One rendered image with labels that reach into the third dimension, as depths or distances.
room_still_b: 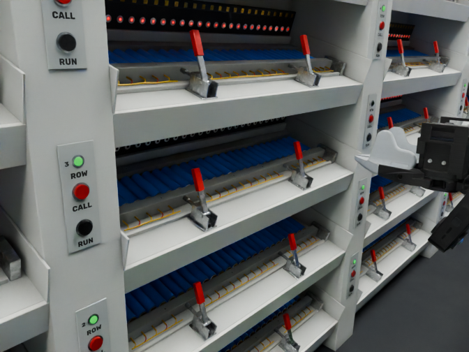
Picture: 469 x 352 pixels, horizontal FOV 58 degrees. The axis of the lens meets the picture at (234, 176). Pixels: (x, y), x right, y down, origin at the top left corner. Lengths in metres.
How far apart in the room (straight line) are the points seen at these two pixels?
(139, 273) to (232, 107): 0.27
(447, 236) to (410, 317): 0.84
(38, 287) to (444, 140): 0.49
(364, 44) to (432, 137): 0.44
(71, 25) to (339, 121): 0.67
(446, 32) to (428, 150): 1.09
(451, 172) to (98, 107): 0.41
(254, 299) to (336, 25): 0.60
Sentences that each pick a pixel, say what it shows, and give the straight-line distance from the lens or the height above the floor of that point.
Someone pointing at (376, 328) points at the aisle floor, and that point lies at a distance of 1.33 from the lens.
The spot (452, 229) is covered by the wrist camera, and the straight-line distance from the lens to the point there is 0.58.
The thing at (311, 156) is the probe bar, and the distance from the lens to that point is 0.95.
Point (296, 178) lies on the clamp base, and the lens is 0.84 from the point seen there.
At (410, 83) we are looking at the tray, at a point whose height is 0.67.
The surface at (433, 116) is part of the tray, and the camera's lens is 1.63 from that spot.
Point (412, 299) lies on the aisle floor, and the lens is 1.50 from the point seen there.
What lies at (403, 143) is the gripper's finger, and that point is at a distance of 0.63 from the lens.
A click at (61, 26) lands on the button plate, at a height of 0.77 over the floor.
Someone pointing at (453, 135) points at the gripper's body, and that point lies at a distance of 0.56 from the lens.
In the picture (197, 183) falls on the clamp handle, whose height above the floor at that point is 0.56.
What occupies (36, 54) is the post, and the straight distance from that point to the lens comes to 0.45.
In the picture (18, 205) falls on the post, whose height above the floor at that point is 0.59.
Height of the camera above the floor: 0.76
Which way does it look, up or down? 17 degrees down
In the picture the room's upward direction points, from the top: 1 degrees clockwise
